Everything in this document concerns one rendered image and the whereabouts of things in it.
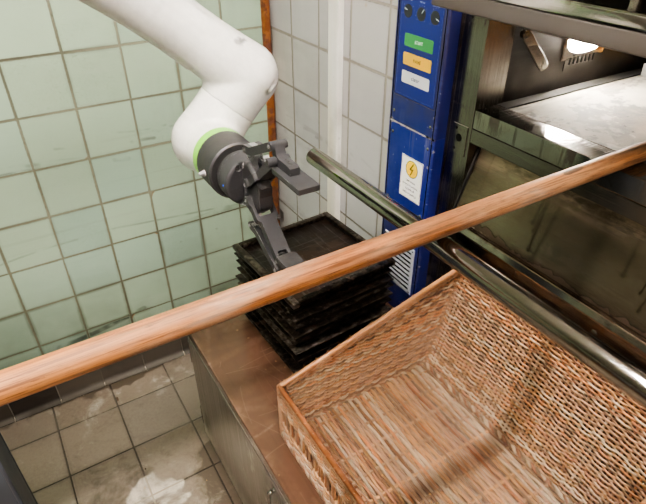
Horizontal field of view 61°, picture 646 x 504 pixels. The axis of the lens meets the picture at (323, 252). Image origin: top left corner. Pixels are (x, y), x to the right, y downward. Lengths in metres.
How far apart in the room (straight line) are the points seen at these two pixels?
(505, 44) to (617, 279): 0.48
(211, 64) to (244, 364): 0.74
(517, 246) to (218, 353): 0.75
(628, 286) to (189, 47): 0.80
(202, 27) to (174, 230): 1.16
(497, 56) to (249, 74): 0.49
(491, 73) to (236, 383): 0.87
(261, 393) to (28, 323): 0.97
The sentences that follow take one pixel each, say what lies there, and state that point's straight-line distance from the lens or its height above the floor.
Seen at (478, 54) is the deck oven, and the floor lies 1.28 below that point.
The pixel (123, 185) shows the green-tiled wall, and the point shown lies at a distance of 1.84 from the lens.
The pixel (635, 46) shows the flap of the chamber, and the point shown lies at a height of 1.40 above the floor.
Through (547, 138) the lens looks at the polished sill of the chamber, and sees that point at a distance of 1.05.
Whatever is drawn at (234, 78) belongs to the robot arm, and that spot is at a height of 1.30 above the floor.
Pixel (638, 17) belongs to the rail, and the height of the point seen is 1.43.
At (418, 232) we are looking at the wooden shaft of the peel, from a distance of 0.67.
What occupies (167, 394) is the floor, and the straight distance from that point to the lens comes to 2.14.
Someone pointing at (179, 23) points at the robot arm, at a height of 1.38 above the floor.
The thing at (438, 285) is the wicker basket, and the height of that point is 0.82.
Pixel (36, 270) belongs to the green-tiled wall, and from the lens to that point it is 1.92.
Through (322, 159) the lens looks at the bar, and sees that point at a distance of 0.92.
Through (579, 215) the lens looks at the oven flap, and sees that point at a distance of 1.07.
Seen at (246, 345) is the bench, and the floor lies 0.58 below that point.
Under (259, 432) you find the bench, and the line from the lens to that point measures 1.23.
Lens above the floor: 1.56
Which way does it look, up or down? 35 degrees down
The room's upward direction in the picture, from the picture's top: straight up
